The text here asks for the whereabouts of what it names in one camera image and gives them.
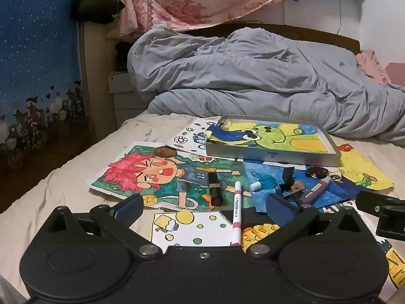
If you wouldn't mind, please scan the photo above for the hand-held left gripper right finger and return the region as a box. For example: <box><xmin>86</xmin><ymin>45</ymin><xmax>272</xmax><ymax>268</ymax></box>
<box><xmin>247</xmin><ymin>193</ymin><xmax>364</xmax><ymax>256</ymax></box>

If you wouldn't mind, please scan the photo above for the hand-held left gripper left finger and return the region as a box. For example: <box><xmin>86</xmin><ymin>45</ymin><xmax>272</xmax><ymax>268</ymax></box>
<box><xmin>46</xmin><ymin>193</ymin><xmax>163</xmax><ymax>256</ymax></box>

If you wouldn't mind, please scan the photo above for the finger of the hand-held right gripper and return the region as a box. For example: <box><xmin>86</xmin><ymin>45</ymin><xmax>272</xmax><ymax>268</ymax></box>
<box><xmin>356</xmin><ymin>191</ymin><xmax>405</xmax><ymax>219</ymax></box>

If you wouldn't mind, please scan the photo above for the white pink marker pen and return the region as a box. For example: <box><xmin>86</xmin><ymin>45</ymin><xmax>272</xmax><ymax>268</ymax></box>
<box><xmin>232</xmin><ymin>181</ymin><xmax>243</xmax><ymax>235</ymax></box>

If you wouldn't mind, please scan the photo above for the silver metal tray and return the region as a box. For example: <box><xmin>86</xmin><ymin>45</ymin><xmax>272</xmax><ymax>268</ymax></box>
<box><xmin>205</xmin><ymin>115</ymin><xmax>342</xmax><ymax>167</ymax></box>

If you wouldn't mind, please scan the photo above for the black lipstick tube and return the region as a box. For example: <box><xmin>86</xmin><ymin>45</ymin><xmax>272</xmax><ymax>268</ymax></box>
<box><xmin>207</xmin><ymin>172</ymin><xmax>225</xmax><ymax>206</ymax></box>

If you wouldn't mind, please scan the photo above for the red-haired child drawing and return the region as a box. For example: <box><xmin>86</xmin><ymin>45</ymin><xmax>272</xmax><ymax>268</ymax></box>
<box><xmin>85</xmin><ymin>142</ymin><xmax>257</xmax><ymax>211</ymax></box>

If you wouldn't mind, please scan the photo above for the blue and yellow drawing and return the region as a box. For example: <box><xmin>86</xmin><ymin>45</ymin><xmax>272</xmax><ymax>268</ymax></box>
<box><xmin>243</xmin><ymin>142</ymin><xmax>395</xmax><ymax>214</ymax></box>

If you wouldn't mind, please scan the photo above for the yellow bottle and dots drawing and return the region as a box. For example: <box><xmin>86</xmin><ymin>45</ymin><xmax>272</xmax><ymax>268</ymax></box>
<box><xmin>149</xmin><ymin>211</ymin><xmax>236</xmax><ymax>248</ymax></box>

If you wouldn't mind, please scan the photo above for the green frog drawing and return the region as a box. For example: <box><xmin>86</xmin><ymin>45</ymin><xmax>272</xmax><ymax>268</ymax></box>
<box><xmin>207</xmin><ymin>121</ymin><xmax>333</xmax><ymax>156</ymax></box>

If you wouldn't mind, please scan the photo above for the black and white flower drawing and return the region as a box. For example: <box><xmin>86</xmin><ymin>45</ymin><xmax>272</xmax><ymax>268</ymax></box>
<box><xmin>166</xmin><ymin>118</ymin><xmax>222</xmax><ymax>157</ymax></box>

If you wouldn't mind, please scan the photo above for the white nightstand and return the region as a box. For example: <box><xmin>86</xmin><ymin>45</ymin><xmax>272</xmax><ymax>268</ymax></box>
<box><xmin>108</xmin><ymin>71</ymin><xmax>149</xmax><ymax>121</ymax></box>

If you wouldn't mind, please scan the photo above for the light wooden bed panel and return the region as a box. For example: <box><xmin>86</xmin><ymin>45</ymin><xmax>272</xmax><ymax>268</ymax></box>
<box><xmin>77</xmin><ymin>21</ymin><xmax>117</xmax><ymax>140</ymax></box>

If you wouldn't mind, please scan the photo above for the grey duvet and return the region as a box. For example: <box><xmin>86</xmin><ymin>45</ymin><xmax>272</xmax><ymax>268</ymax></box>
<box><xmin>128</xmin><ymin>25</ymin><xmax>405</xmax><ymax>148</ymax></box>

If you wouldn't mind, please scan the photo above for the blue printed cloth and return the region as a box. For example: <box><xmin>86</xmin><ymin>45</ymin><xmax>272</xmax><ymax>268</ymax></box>
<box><xmin>0</xmin><ymin>0</ymin><xmax>95</xmax><ymax>178</ymax></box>

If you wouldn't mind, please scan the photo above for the dark wooden headboard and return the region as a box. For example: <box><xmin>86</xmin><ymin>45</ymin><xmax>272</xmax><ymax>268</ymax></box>
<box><xmin>177</xmin><ymin>22</ymin><xmax>361</xmax><ymax>54</ymax></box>

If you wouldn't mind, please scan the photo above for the black bag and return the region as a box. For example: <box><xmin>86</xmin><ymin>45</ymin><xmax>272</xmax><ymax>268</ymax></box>
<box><xmin>71</xmin><ymin>0</ymin><xmax>125</xmax><ymax>24</ymax></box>

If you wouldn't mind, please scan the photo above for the pink floral cloth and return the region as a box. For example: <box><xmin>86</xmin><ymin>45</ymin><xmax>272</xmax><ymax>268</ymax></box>
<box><xmin>106</xmin><ymin>0</ymin><xmax>307</xmax><ymax>39</ymax></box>

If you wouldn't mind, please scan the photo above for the black cable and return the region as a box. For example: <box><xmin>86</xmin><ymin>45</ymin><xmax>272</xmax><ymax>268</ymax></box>
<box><xmin>335</xmin><ymin>0</ymin><xmax>344</xmax><ymax>37</ymax></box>

